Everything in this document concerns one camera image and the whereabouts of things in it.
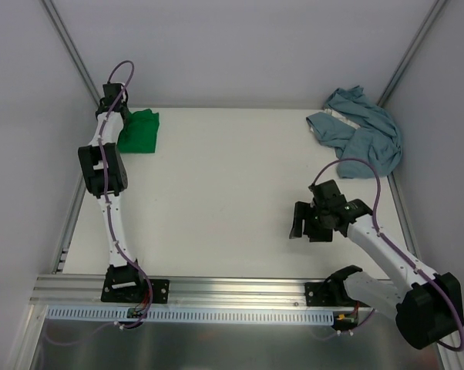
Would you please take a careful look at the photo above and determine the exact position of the aluminium frame post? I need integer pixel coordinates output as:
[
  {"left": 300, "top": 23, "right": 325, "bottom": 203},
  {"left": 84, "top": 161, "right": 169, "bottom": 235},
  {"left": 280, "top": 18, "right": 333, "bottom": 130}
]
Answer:
[
  {"left": 377, "top": 0, "right": 449, "bottom": 107},
  {"left": 39, "top": 0, "right": 101, "bottom": 106}
]

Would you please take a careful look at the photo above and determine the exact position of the green t shirt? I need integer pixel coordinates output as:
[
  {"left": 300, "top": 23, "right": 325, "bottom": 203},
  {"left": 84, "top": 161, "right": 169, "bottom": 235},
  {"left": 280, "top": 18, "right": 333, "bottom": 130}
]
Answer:
[{"left": 117, "top": 109, "right": 160, "bottom": 154}]

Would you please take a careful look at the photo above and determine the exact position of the blue grey t shirt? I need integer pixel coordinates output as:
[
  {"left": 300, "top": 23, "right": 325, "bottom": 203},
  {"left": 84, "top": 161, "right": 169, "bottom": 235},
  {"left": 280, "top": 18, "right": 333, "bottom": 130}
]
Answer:
[{"left": 306, "top": 86, "right": 402, "bottom": 179}]

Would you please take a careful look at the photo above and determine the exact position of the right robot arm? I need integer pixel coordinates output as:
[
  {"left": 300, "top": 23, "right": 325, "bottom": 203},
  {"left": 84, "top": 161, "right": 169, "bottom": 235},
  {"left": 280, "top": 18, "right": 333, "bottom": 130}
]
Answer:
[{"left": 289, "top": 180, "right": 464, "bottom": 349}]

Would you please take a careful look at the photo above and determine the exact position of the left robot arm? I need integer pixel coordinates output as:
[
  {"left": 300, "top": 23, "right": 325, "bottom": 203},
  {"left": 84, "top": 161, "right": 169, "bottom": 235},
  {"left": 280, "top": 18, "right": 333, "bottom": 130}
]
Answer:
[{"left": 77, "top": 82, "right": 170, "bottom": 304}]

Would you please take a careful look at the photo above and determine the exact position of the left aluminium frame post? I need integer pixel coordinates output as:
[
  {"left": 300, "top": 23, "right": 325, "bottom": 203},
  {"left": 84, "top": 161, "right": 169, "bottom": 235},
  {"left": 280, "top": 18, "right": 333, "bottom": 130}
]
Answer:
[{"left": 39, "top": 0, "right": 101, "bottom": 106}]

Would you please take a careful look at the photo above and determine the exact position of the white slotted cable duct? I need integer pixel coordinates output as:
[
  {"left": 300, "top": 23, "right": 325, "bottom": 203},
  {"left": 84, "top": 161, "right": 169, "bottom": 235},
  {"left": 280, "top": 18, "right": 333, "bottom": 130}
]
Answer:
[{"left": 45, "top": 305, "right": 335, "bottom": 326}]

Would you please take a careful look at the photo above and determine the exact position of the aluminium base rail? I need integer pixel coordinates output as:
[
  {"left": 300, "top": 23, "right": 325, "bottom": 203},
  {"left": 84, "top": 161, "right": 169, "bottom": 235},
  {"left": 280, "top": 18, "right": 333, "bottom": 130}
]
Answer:
[{"left": 29, "top": 274, "right": 447, "bottom": 309}]

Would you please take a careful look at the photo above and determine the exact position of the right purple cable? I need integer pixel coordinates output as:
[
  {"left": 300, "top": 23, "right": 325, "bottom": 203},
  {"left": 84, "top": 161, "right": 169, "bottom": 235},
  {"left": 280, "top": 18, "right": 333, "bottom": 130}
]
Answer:
[{"left": 308, "top": 157, "right": 464, "bottom": 352}]

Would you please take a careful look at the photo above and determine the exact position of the right aluminium frame post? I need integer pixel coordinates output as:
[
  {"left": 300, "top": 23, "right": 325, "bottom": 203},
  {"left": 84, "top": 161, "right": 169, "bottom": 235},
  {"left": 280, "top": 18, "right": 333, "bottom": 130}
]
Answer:
[{"left": 377, "top": 0, "right": 449, "bottom": 107}]

